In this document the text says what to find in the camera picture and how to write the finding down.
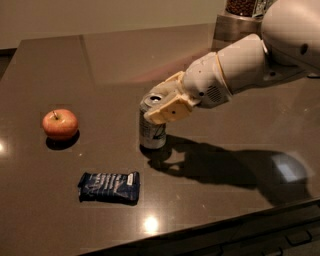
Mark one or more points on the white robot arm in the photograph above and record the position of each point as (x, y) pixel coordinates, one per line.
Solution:
(287, 49)

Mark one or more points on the blue rxbar blueberry wrapper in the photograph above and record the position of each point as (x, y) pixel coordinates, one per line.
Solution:
(110, 187)

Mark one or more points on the metal dispenser base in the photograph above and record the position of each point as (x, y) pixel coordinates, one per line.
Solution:
(230, 27)

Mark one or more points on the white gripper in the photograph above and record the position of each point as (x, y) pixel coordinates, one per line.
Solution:
(204, 81)

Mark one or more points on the red apple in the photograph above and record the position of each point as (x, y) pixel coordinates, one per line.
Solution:
(60, 124)

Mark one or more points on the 7up soda can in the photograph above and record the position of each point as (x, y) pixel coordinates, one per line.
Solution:
(151, 136)

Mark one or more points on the jar of brown snacks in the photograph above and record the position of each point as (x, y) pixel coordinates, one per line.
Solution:
(241, 7)

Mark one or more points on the dark drawer front with handles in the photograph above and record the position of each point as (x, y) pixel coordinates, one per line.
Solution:
(264, 233)

